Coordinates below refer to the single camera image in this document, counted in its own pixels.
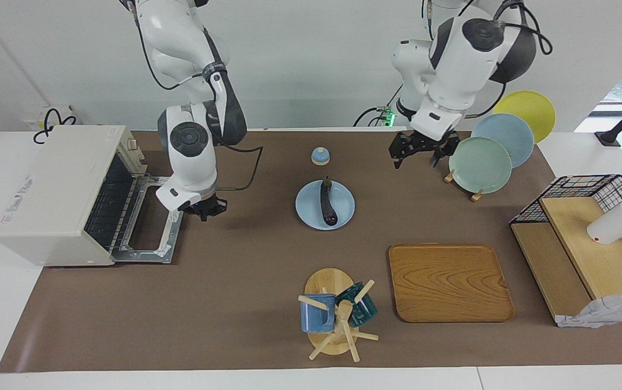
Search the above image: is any rectangular wooden tray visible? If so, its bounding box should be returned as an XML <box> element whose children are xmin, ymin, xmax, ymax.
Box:
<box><xmin>388</xmin><ymin>243</ymin><xmax>516</xmax><ymax>323</ymax></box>

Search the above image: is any wooden two-tier shelf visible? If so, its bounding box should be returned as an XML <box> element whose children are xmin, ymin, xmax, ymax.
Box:
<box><xmin>511</xmin><ymin>196</ymin><xmax>622</xmax><ymax>326</ymax></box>

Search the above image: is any wooden plate rack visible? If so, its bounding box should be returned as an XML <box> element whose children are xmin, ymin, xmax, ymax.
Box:
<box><xmin>444</xmin><ymin>168</ymin><xmax>486</xmax><ymax>203</ymax></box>

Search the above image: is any glass oven door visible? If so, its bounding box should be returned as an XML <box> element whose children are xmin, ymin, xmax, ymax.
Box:
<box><xmin>109</xmin><ymin>173</ymin><xmax>184</xmax><ymax>264</ymax></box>

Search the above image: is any white wall outlet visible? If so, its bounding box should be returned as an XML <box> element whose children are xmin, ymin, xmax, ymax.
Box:
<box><xmin>22</xmin><ymin>105</ymin><xmax>76</xmax><ymax>134</ymax></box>

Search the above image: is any pale green plate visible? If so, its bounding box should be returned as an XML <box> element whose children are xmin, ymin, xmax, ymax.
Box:
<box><xmin>448</xmin><ymin>136</ymin><xmax>513</xmax><ymax>194</ymax></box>

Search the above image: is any dark green mug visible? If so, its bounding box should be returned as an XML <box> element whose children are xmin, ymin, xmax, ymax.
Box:
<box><xmin>335</xmin><ymin>282</ymin><xmax>378</xmax><ymax>327</ymax></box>

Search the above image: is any black arm base cable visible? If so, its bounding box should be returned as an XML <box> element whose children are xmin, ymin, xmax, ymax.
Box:
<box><xmin>353</xmin><ymin>84</ymin><xmax>404</xmax><ymax>128</ymax></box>

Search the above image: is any yellow plate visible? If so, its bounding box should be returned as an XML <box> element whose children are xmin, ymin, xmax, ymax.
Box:
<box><xmin>492</xmin><ymin>90</ymin><xmax>556</xmax><ymax>144</ymax></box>

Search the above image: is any black wire basket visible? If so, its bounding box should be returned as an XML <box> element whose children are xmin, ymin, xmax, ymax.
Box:
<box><xmin>510</xmin><ymin>174</ymin><xmax>622</xmax><ymax>329</ymax></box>

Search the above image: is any oven wire rack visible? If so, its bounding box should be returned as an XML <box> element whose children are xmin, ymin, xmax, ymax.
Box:
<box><xmin>84</xmin><ymin>156</ymin><xmax>146</xmax><ymax>251</ymax></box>

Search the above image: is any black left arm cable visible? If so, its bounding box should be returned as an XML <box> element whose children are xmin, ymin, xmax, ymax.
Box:
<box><xmin>465</xmin><ymin>0</ymin><xmax>553</xmax><ymax>120</ymax></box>

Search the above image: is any dark purple eggplant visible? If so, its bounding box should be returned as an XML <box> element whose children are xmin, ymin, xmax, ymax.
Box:
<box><xmin>319</xmin><ymin>176</ymin><xmax>339</xmax><ymax>227</ymax></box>

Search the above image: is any large light blue plate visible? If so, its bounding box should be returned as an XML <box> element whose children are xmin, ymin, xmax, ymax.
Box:
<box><xmin>470</xmin><ymin>113</ymin><xmax>535</xmax><ymax>168</ymax></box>

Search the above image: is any wooden mug tree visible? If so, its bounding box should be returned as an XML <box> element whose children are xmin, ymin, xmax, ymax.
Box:
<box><xmin>297</xmin><ymin>268</ymin><xmax>379</xmax><ymax>362</ymax></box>

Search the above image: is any brown table mat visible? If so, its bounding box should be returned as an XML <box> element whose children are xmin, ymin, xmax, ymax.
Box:
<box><xmin>0</xmin><ymin>130</ymin><xmax>622</xmax><ymax>373</ymax></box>

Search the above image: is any coiled black power cord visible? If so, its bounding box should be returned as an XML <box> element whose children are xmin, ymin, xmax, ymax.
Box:
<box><xmin>32</xmin><ymin>107</ymin><xmax>78</xmax><ymax>145</ymax></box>

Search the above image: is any white cup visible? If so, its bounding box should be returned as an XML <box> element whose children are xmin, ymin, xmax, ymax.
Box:
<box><xmin>586</xmin><ymin>201</ymin><xmax>622</xmax><ymax>245</ymax></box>

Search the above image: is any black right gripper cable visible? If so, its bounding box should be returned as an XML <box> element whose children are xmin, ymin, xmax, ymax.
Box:
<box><xmin>214</xmin><ymin>140</ymin><xmax>264</xmax><ymax>192</ymax></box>

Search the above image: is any small light blue plate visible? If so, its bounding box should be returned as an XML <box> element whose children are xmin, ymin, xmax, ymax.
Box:
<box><xmin>295</xmin><ymin>179</ymin><xmax>356</xmax><ymax>231</ymax></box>

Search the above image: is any beige toaster oven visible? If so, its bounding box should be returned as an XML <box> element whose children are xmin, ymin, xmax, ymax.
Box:
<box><xmin>0</xmin><ymin>125</ymin><xmax>149</xmax><ymax>267</ymax></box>

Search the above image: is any blue mug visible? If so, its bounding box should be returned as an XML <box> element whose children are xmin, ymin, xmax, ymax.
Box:
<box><xmin>300</xmin><ymin>293</ymin><xmax>337</xmax><ymax>334</ymax></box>

